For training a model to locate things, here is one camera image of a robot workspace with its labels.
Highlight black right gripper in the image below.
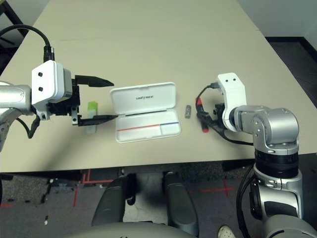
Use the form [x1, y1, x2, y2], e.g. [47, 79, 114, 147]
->
[197, 103, 227, 136]

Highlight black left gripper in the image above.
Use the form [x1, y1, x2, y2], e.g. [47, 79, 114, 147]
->
[47, 75, 117, 127]

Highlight white eraser with green cap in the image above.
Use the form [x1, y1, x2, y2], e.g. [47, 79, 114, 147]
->
[86, 101, 98, 134]

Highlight red black whiteboard marker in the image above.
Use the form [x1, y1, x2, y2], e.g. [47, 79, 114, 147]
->
[195, 97, 210, 133]

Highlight white plastic pencil case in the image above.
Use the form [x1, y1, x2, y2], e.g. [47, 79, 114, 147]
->
[109, 82, 181, 144]

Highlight red floor tape cross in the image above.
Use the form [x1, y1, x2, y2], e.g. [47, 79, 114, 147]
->
[200, 179, 235, 198]

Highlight red floor tape lines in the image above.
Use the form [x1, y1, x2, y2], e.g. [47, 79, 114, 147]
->
[73, 170, 113, 208]

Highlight grey robot right leg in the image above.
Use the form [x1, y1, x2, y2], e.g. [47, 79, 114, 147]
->
[162, 172, 200, 238]

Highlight grey robot leg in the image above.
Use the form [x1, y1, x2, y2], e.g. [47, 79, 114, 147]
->
[162, 172, 200, 238]
[91, 173, 136, 227]

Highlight grey robot left leg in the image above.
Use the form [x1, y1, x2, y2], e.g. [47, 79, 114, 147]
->
[91, 173, 136, 227]

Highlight white shoe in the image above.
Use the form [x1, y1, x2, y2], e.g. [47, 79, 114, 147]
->
[217, 225, 233, 238]

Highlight black framed side table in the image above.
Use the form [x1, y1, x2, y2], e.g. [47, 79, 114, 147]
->
[0, 0, 23, 25]

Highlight grey robot torso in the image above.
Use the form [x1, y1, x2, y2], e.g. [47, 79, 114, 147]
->
[64, 222, 189, 238]

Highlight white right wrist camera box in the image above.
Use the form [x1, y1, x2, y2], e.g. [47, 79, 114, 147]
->
[217, 72, 248, 131]

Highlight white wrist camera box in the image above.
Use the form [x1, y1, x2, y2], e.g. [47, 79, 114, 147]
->
[31, 59, 73, 121]
[217, 72, 248, 131]

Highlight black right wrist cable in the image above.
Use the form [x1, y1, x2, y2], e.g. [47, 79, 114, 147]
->
[195, 83, 256, 238]

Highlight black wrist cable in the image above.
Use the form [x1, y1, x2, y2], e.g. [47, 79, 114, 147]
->
[0, 24, 54, 139]
[195, 83, 256, 238]

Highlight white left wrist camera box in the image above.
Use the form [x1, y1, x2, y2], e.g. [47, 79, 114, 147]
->
[31, 59, 73, 121]

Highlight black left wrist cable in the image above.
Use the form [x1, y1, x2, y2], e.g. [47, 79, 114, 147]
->
[0, 24, 54, 139]

